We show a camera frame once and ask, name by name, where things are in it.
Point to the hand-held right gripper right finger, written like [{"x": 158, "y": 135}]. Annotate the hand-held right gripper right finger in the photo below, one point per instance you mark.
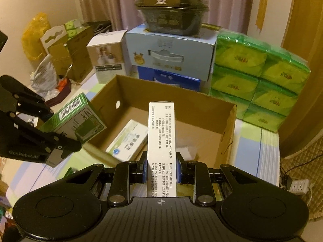
[{"x": 180, "y": 169}]

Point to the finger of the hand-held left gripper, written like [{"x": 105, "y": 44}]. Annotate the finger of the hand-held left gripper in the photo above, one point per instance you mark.
[
  {"x": 22, "y": 95},
  {"x": 63, "y": 143}
]

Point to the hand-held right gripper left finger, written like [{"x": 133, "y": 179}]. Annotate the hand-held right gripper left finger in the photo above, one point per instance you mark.
[{"x": 143, "y": 169}]

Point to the green white medicine box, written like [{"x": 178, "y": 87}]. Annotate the green white medicine box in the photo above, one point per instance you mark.
[{"x": 80, "y": 121}]

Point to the white medicine box blue logo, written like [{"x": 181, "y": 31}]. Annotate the white medicine box blue logo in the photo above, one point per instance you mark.
[{"x": 126, "y": 141}]

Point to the long white medicine box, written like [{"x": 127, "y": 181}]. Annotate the long white medicine box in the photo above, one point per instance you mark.
[{"x": 161, "y": 136}]

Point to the brown cardboard box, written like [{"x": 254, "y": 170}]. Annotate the brown cardboard box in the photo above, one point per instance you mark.
[{"x": 207, "y": 131}]

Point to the white crumpled plastic bag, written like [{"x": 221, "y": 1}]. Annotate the white crumpled plastic bag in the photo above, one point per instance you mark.
[{"x": 44, "y": 75}]

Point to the orange small item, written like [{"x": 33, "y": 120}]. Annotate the orange small item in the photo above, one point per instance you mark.
[{"x": 63, "y": 84}]

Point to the yellow plastic bag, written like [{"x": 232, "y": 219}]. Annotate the yellow plastic bag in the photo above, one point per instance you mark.
[{"x": 34, "y": 37}]

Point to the cardboard box with white card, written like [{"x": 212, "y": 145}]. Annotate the cardboard box with white card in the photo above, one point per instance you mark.
[{"x": 73, "y": 55}]

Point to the small green tissue packs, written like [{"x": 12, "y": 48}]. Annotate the small green tissue packs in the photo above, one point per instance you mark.
[{"x": 72, "y": 29}]

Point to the dark blue box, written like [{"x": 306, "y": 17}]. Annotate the dark blue box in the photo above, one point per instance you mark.
[{"x": 171, "y": 79}]

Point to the white product box with picture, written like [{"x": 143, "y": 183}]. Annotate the white product box with picture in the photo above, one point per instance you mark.
[{"x": 107, "y": 58}]

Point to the light blue carton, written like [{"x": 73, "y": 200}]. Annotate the light blue carton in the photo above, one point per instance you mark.
[{"x": 171, "y": 53}]

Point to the stack of green tissue packs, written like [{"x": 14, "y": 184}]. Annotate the stack of green tissue packs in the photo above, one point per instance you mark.
[{"x": 257, "y": 78}]

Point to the white power strip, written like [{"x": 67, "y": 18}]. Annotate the white power strip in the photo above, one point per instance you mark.
[{"x": 299, "y": 186}]

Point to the chair with quilted cover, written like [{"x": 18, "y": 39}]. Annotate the chair with quilted cover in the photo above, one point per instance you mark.
[{"x": 305, "y": 181}]

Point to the pale striped curtain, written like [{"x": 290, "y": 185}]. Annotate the pale striped curtain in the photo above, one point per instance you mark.
[{"x": 113, "y": 0}]

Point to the black instant noodle bowl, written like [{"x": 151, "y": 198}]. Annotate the black instant noodle bowl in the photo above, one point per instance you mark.
[{"x": 171, "y": 7}]

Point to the wooden door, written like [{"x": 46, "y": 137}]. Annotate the wooden door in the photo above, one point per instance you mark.
[{"x": 300, "y": 42}]

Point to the yellow tape strip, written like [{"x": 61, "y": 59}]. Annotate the yellow tape strip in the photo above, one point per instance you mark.
[{"x": 262, "y": 15}]

